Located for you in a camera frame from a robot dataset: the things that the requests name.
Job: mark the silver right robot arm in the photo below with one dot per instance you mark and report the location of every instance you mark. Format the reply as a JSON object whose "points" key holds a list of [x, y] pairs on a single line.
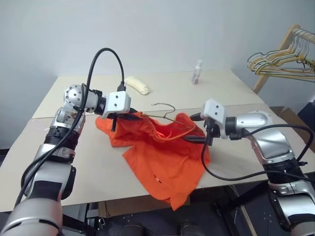
{"points": [[275, 147]]}

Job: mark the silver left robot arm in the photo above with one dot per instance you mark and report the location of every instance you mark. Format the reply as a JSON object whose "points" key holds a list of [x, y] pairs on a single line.
{"points": [[46, 177]]}

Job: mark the wooden hanger rack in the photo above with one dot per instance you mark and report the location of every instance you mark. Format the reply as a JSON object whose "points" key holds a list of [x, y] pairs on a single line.
{"points": [[283, 46]]}

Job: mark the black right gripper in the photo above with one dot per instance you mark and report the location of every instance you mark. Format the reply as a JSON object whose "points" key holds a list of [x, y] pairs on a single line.
{"points": [[210, 132]]}

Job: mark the white bottle pink label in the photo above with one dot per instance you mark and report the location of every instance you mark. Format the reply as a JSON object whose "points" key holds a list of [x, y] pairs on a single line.
{"points": [[197, 72]]}

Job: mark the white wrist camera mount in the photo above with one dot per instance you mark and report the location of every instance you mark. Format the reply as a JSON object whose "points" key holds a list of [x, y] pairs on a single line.
{"points": [[118, 102], [216, 115]]}

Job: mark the brown cardboard box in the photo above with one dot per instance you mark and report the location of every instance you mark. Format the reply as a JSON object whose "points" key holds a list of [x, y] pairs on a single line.
{"points": [[285, 114]]}

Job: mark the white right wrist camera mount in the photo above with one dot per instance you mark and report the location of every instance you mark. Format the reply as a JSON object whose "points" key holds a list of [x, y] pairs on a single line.
{"points": [[216, 115]]}

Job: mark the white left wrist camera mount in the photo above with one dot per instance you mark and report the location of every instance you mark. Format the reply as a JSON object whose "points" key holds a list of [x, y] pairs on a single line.
{"points": [[118, 102]]}

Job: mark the cream rolled cloth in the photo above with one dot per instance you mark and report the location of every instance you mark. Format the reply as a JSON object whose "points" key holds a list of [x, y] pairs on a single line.
{"points": [[137, 86]]}

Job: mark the black metal table leg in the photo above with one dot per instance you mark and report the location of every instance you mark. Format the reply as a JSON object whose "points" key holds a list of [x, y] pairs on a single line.
{"points": [[248, 194]]}

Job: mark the orange t-shirt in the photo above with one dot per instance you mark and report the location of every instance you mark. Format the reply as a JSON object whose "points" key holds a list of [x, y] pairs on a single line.
{"points": [[162, 157]]}

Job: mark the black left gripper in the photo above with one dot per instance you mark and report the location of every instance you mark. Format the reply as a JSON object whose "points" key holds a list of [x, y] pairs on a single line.
{"points": [[114, 124]]}

